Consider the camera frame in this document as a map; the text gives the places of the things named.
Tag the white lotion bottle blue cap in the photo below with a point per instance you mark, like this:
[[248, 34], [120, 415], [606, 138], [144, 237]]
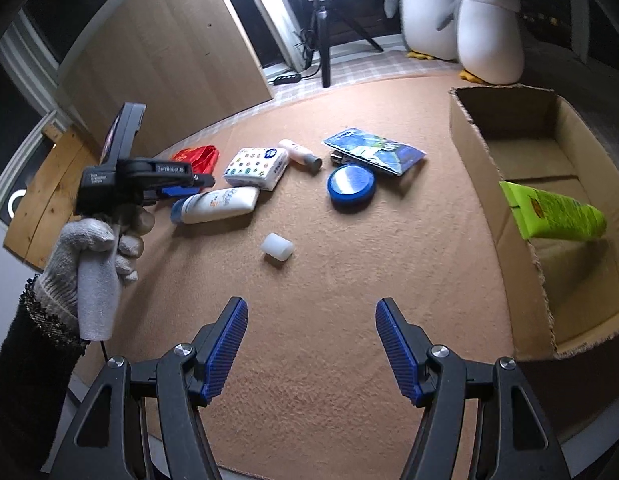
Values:
[[222, 205]]

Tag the person's left hand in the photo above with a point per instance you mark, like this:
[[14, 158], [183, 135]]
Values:
[[76, 255]]

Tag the small white plastic cap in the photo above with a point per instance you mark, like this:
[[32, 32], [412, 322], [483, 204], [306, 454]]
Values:
[[278, 247]]

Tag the person's left forearm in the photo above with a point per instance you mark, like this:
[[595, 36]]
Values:
[[26, 385]]

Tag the small penguin plush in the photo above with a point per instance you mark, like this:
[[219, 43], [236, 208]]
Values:
[[489, 35]]

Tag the white patterned tissue pack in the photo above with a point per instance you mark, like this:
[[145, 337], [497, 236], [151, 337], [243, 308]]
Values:
[[257, 167]]

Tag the light wooden cabinet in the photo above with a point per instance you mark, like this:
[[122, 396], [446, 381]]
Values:
[[164, 50]]

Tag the cardboard box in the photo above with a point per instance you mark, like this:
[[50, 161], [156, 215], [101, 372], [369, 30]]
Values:
[[499, 185]]

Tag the green tube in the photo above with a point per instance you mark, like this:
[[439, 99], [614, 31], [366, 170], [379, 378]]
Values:
[[554, 212]]

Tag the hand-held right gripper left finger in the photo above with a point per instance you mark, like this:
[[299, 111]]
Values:
[[230, 347]]

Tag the round blue tin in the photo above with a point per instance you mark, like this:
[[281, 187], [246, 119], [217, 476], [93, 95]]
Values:
[[352, 183]]

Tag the black tripod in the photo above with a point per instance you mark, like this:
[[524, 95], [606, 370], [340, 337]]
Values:
[[325, 35]]

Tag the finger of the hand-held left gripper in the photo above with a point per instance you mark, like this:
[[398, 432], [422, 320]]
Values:
[[182, 191], [204, 179]]

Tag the patterned lighter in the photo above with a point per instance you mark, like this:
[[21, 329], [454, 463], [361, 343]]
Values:
[[338, 159]]

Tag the black power strip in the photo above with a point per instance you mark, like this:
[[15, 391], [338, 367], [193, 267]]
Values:
[[288, 79]]

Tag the large penguin plush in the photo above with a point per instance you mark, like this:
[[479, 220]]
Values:
[[422, 15]]

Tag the small white bottle grey cap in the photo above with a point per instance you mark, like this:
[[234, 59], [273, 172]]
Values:
[[297, 152]]

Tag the blue printed packet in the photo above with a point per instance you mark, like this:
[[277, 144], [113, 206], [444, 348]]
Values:
[[374, 147]]

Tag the pine wood panel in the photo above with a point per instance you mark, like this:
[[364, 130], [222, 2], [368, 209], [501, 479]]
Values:
[[49, 195]]

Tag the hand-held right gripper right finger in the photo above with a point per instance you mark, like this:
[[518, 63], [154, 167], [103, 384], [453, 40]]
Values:
[[395, 347]]

